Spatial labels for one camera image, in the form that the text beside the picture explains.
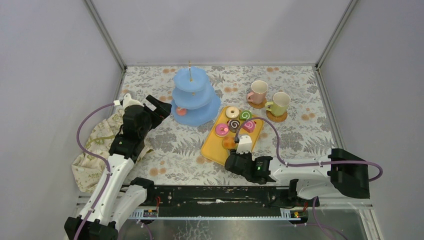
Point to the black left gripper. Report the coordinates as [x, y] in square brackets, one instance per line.
[154, 110]

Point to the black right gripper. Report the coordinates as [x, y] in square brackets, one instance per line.
[249, 155]

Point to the red sugared pastry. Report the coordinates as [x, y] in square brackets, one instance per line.
[181, 111]

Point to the green ceramic mug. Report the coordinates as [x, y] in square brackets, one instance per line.
[279, 104]

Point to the pink ceramic mug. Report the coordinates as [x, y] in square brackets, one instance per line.
[259, 89]

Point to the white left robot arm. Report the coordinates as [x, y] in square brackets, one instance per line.
[103, 215]

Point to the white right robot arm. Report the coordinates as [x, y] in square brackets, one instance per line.
[339, 172]

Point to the blue three-tier cake stand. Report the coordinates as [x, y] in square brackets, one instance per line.
[194, 92]

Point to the orange round bun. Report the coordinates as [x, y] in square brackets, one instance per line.
[228, 143]

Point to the pink swirl roll cake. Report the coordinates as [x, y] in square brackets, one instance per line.
[249, 126]

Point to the yellow serving tray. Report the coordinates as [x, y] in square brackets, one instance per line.
[213, 149]

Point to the chocolate swirl roll cake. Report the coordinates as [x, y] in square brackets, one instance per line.
[233, 125]

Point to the pink sprinkled donut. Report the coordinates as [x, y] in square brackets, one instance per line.
[221, 130]

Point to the woven rattan coaster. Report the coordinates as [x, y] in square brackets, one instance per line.
[277, 119]
[257, 106]

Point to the green swirl roll cake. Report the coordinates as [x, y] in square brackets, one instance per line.
[245, 115]

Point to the white glazed donut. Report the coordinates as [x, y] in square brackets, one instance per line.
[232, 112]

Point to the floral tablecloth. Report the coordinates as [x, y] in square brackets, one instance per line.
[176, 158]

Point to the beige printed cloth bag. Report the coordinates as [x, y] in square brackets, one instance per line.
[88, 169]

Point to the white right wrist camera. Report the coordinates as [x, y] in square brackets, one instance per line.
[245, 144]

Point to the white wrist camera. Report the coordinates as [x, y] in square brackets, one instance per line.
[245, 144]
[128, 101]

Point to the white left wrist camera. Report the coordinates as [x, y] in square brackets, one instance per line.
[128, 101]

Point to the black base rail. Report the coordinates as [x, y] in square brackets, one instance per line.
[224, 201]

